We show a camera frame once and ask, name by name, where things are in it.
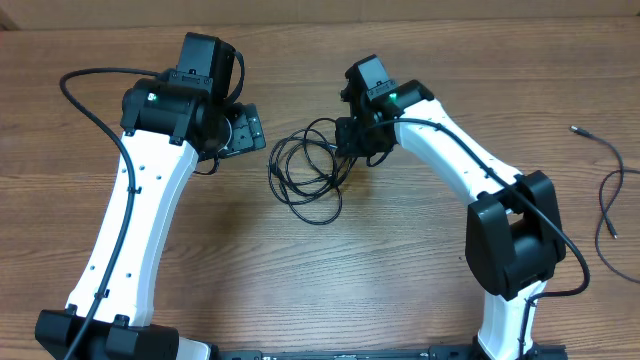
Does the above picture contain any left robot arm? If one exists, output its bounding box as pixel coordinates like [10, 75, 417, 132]
[35, 32, 266, 359]

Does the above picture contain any black usb cable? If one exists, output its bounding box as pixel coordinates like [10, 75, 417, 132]
[267, 117, 359, 226]
[569, 125, 640, 285]

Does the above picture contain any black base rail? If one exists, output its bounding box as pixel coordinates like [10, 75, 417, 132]
[174, 342, 569, 360]

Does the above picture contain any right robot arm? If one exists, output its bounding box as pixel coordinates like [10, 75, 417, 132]
[335, 55, 568, 359]

